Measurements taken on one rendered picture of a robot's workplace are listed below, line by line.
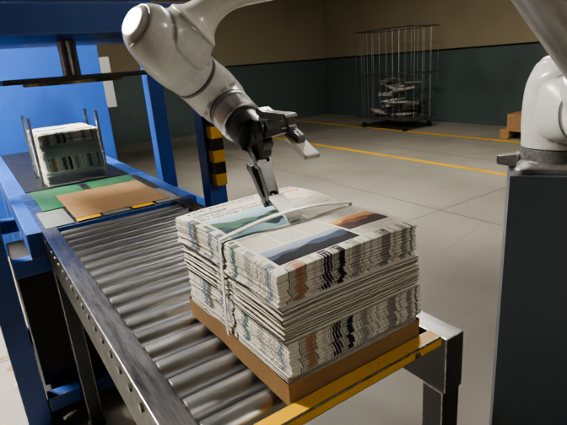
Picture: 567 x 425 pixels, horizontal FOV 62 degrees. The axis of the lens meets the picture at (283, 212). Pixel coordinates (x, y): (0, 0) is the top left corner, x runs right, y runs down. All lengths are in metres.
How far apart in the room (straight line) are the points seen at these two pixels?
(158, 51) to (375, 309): 0.57
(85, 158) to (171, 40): 1.79
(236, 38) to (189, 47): 9.73
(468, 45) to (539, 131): 7.95
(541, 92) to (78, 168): 2.10
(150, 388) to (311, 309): 0.32
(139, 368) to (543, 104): 1.04
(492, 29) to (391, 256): 8.26
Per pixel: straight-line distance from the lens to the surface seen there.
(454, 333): 0.96
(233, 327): 0.87
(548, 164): 1.30
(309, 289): 0.70
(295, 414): 0.74
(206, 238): 0.84
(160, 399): 0.84
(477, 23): 9.11
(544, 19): 1.04
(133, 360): 0.96
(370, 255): 0.76
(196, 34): 0.90
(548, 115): 1.25
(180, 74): 0.91
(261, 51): 10.91
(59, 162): 2.61
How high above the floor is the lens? 1.31
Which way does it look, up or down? 18 degrees down
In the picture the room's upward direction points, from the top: 4 degrees counter-clockwise
